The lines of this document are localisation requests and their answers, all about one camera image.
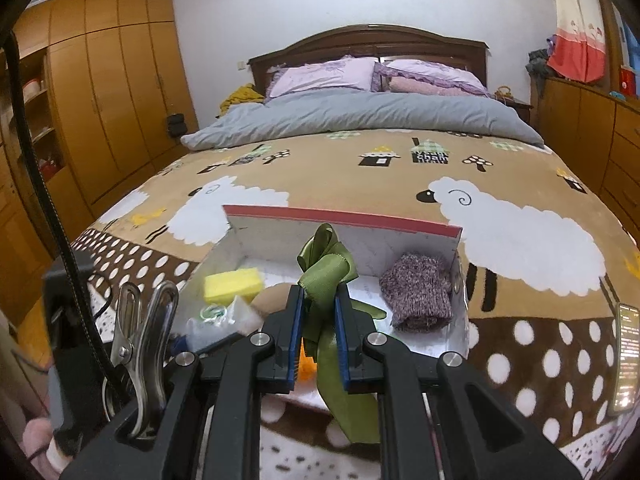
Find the yellow sponge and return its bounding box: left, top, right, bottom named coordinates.
left=202, top=268, right=265, bottom=306

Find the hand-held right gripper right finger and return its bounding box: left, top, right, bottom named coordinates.
left=334, top=284, right=583, bottom=480

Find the black smartphone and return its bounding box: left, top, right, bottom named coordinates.
left=607, top=302, right=640, bottom=417

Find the beige soft toy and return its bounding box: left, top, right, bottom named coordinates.
left=250, top=282, right=297, bottom=319

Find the orange cloth flower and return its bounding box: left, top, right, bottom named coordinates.
left=299, top=342, right=319, bottom=379

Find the person's left forearm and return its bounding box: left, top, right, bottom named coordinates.
left=19, top=417, right=67, bottom=477

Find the pink pillow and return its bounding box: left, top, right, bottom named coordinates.
left=390, top=76, right=452, bottom=95

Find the plain purple pillow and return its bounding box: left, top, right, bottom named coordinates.
left=265, top=57, right=379, bottom=99

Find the white and red curtain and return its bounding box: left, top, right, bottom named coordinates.
left=546, top=0, right=609, bottom=84

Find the grey purple knitted sock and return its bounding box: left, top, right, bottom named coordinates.
left=378, top=253, right=456, bottom=332

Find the wooden wardrobe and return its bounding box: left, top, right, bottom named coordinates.
left=0, top=0, right=199, bottom=323

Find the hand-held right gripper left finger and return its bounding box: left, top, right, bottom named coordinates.
left=60, top=282, right=306, bottom=480

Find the window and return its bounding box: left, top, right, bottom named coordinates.
left=612, top=5, right=640, bottom=72

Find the black cable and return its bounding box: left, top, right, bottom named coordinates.
left=0, top=30, right=122, bottom=397

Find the grey duvet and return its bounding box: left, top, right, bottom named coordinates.
left=180, top=91, right=546, bottom=151

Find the purple lace-edged pillow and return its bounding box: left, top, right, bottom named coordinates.
left=372, top=59, right=489, bottom=96

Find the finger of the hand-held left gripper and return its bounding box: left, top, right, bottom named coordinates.
left=171, top=336, right=201, bottom=357

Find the dark clothes pile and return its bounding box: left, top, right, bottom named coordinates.
left=525, top=49, right=551, bottom=81

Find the wooden nightstand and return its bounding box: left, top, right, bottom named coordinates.
left=505, top=99, right=534, bottom=121

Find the wooden dresser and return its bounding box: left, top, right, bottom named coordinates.
left=531, top=77, right=640, bottom=242

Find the yellow cloth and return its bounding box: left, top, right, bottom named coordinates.
left=220, top=84, right=266, bottom=116

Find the metal spring clip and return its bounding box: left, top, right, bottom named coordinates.
left=102, top=281, right=180, bottom=442

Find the pink cardboard box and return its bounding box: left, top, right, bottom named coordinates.
left=175, top=204, right=474, bottom=411

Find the green ribbon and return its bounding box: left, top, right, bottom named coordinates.
left=297, top=223, right=389, bottom=446

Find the clear plastic bag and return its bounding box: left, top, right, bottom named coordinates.
left=186, top=295, right=267, bottom=354

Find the sheep printed blanket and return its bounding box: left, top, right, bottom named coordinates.
left=70, top=130, right=640, bottom=480

